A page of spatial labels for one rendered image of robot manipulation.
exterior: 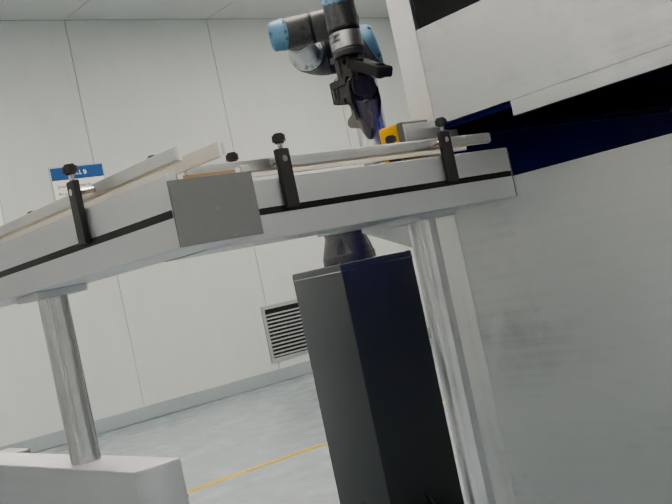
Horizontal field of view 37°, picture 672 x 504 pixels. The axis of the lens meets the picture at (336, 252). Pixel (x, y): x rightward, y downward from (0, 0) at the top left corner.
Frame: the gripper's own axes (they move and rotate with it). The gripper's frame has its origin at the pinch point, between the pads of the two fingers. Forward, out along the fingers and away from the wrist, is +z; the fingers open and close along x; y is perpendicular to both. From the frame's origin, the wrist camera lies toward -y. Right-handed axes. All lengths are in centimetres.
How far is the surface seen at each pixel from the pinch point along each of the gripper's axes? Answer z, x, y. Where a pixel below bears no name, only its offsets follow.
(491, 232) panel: 28, 12, -41
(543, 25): -5, 12, -63
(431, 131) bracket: 6.5, 14.0, -32.4
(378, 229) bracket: 22.1, 1.9, 2.5
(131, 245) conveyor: 21, 94, -53
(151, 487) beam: 55, 90, -35
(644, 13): -1, 12, -82
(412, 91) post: -2.8, 12.1, -27.7
